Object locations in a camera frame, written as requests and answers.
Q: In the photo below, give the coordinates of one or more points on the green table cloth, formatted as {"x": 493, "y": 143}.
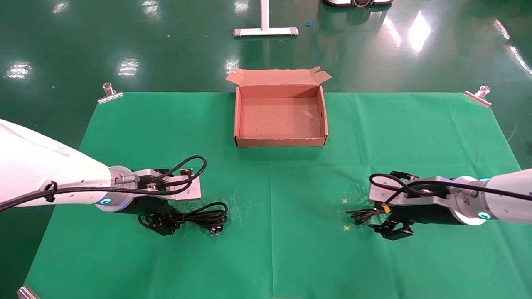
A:
{"x": 270, "y": 249}

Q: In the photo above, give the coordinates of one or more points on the white stand base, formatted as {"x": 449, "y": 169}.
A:
{"x": 264, "y": 30}

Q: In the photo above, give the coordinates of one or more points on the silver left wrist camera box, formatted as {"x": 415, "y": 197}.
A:
{"x": 185, "y": 189}

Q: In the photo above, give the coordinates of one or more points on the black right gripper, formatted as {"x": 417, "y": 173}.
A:
{"x": 419, "y": 214}

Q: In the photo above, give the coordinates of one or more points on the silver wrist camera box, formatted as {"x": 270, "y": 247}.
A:
{"x": 388, "y": 193}
{"x": 185, "y": 189}

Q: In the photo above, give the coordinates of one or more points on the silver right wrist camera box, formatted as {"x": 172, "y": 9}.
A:
{"x": 388, "y": 193}

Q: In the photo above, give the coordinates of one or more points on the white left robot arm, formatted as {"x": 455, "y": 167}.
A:
{"x": 45, "y": 170}

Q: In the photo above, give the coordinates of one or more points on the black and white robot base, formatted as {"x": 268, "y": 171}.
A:
{"x": 357, "y": 2}

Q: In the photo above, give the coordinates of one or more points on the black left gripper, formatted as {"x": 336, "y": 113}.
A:
{"x": 149, "y": 207}

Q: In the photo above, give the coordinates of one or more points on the open brown cardboard box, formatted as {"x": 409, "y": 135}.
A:
{"x": 280, "y": 120}

